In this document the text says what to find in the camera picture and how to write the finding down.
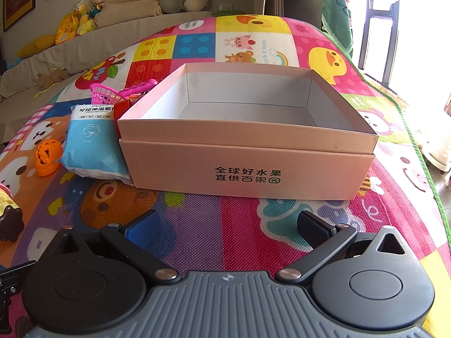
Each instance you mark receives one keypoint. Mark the beige plush dog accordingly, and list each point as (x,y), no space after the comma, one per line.
(134,3)

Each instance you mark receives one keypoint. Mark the yellow bird plush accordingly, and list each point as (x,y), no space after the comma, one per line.
(81,12)

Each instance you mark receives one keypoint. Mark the pink wavy plastic toy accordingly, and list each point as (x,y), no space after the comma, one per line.
(139,86)

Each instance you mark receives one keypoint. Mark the yellow cushion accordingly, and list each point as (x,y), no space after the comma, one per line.
(35,46)

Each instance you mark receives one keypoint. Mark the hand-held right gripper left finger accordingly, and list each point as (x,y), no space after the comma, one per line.
(144,226)

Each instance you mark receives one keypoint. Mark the cartoon boy doll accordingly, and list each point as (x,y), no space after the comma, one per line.
(96,1)

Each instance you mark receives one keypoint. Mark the white plastic stool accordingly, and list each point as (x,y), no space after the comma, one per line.
(438,155)

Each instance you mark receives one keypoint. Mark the yellow striped plush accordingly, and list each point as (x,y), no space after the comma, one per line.
(67,28)

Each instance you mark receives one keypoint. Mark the colourful cartoon play mat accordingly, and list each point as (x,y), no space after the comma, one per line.
(229,225)

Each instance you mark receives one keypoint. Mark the brown and yellow toy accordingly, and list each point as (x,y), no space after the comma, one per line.
(8,218)

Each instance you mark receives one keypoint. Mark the orange pumpkin toy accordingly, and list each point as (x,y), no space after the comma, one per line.
(47,158)

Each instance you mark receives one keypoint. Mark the beige sofa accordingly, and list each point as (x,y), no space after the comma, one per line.
(53,60)

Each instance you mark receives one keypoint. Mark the green dinosaur blanket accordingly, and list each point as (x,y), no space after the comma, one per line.
(336,10)

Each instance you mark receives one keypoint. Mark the red framed picture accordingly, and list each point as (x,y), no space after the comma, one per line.
(17,0)

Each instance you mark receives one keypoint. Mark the blue cotton pad packet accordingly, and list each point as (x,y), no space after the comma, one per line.
(91,141)

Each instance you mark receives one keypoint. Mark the red plastic toy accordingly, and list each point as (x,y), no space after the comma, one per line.
(123,112)

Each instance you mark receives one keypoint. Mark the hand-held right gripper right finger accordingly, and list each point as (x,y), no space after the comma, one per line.
(313,228)

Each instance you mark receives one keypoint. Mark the pink cardboard box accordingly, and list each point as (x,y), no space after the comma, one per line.
(246,162)

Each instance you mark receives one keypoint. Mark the blue box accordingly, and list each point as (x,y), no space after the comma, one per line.
(14,64)

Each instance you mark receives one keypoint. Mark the small brown plush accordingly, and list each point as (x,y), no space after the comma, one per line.
(53,77)

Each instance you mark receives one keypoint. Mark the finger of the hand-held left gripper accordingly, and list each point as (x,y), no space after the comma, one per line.
(14,271)

